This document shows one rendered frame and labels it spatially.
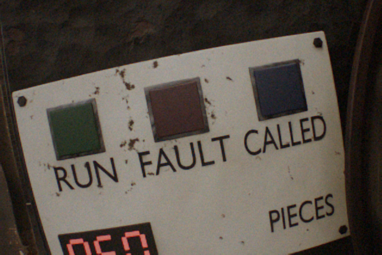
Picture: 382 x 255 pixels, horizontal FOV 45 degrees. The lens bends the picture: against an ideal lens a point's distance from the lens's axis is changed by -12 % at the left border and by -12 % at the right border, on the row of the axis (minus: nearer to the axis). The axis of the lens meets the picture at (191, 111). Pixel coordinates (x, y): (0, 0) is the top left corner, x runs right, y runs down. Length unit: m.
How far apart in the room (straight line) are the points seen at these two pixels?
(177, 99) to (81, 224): 0.13
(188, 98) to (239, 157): 0.06
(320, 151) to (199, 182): 0.10
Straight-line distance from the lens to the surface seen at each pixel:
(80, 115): 0.39
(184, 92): 0.38
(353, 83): 0.35
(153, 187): 0.39
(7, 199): 3.02
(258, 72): 0.39
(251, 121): 0.39
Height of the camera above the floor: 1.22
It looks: 4 degrees down
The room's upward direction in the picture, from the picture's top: 11 degrees counter-clockwise
